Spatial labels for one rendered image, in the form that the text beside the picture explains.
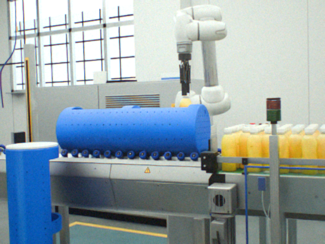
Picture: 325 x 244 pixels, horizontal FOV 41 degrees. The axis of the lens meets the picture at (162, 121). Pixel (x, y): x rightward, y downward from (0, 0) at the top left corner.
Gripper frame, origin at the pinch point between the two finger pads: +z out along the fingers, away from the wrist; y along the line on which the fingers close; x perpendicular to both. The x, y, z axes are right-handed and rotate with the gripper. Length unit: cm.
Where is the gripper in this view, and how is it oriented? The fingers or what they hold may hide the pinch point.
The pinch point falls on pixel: (185, 89)
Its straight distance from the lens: 247.2
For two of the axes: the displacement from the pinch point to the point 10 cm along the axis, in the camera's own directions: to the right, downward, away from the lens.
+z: 0.3, 10.0, 0.6
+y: -4.0, 0.6, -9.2
